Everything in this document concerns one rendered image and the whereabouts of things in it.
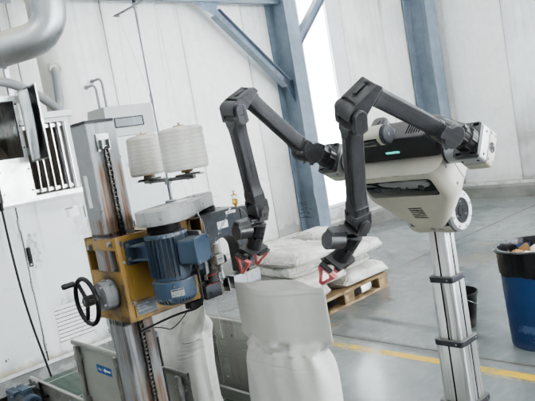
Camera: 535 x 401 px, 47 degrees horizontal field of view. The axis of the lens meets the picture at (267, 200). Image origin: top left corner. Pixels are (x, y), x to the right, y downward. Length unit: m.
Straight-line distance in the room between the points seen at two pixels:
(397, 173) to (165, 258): 0.87
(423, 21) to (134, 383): 9.26
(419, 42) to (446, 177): 8.84
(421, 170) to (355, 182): 0.41
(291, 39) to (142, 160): 6.02
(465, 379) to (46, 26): 3.57
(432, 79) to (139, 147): 8.77
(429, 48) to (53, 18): 7.34
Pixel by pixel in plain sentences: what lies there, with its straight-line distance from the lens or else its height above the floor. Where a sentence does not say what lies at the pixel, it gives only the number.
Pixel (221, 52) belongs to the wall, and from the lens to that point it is 7.90.
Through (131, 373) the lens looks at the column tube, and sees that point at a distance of 2.39.
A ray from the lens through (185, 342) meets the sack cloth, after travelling 2.75.
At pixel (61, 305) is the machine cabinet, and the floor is 0.58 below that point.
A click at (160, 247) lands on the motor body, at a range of 2.12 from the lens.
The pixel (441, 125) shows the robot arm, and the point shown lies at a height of 1.54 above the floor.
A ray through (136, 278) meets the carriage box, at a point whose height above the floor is 1.18.
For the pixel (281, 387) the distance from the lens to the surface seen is 2.34.
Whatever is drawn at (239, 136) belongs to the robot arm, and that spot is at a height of 1.61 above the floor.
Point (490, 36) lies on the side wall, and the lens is 10.61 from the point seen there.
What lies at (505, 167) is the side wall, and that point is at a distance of 10.65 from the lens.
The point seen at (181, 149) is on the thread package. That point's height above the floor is 1.60.
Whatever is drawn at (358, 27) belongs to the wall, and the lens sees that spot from 9.98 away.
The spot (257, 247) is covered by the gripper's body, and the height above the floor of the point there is 1.20.
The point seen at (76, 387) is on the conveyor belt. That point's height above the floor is 0.38.
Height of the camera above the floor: 1.59
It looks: 6 degrees down
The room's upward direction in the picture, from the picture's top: 10 degrees counter-clockwise
